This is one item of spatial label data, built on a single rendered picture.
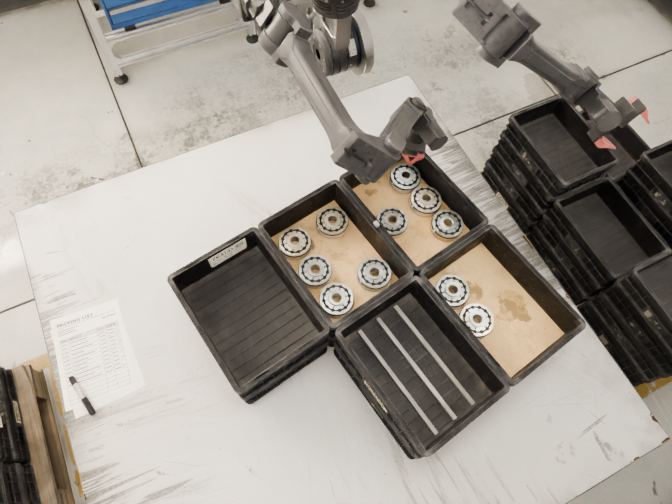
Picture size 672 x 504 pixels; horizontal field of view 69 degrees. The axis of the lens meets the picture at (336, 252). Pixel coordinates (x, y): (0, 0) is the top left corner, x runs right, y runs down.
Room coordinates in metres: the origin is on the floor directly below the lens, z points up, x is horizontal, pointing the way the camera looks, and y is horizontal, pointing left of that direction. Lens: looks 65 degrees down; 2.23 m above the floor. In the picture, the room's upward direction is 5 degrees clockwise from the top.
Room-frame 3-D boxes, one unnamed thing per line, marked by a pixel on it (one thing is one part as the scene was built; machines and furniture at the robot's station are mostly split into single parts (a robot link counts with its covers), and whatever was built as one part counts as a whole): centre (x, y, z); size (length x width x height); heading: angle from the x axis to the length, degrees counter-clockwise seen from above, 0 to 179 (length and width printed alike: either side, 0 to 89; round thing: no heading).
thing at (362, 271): (0.59, -0.12, 0.86); 0.10 x 0.10 x 0.01
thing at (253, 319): (0.44, 0.23, 0.87); 0.40 x 0.30 x 0.11; 40
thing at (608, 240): (1.06, -1.13, 0.31); 0.40 x 0.30 x 0.34; 31
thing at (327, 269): (0.58, 0.06, 0.86); 0.10 x 0.10 x 0.01
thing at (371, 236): (0.63, 0.00, 0.87); 0.40 x 0.30 x 0.11; 40
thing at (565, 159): (1.41, -0.92, 0.37); 0.40 x 0.30 x 0.45; 31
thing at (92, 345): (0.30, 0.72, 0.70); 0.33 x 0.23 x 0.01; 31
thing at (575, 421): (0.49, 0.04, 0.35); 1.60 x 1.60 x 0.70; 31
